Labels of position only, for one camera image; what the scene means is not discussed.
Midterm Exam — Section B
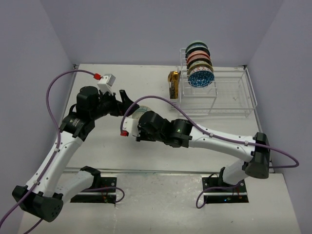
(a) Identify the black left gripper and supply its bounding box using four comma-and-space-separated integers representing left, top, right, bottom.
90, 88, 139, 119

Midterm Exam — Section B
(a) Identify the cream bowl yellow centre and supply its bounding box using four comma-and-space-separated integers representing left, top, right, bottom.
132, 105, 152, 119

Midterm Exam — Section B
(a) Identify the blue triangle pattern bowl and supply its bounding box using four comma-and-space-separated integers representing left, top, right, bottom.
188, 66, 215, 88

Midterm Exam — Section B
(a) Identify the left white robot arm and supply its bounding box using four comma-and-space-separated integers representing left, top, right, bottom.
12, 86, 133, 222

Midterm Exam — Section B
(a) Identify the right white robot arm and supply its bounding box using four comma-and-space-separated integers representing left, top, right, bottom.
136, 111, 270, 192

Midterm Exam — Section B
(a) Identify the gold utensil in holder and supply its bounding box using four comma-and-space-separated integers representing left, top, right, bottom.
167, 70, 181, 99

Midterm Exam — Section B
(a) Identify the white perforated cutlery holder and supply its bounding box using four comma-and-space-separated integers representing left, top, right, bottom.
169, 70, 182, 112

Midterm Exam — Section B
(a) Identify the cream bowl with star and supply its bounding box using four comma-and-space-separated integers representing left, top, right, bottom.
188, 60, 214, 71

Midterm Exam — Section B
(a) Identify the pink rim bowl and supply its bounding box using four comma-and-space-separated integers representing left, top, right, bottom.
186, 50, 210, 59

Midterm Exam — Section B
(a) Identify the teal rim back bowl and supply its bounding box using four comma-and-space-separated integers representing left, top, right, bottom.
185, 40, 208, 52

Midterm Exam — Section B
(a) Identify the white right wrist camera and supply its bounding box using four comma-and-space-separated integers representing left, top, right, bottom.
120, 118, 139, 137

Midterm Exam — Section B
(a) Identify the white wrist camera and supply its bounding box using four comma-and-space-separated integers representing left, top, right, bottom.
97, 74, 116, 95
120, 118, 139, 137

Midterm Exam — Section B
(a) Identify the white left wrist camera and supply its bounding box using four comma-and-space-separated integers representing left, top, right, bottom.
97, 74, 116, 95

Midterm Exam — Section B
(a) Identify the aluminium table edge rail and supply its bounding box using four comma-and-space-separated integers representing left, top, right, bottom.
66, 64, 80, 100

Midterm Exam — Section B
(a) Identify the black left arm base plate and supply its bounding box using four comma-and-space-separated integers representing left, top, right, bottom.
70, 176, 117, 204

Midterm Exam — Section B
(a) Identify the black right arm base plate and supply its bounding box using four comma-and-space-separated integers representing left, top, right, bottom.
202, 174, 249, 204

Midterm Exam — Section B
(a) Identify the white wire dish rack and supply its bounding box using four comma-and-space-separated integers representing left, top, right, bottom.
177, 48, 257, 117

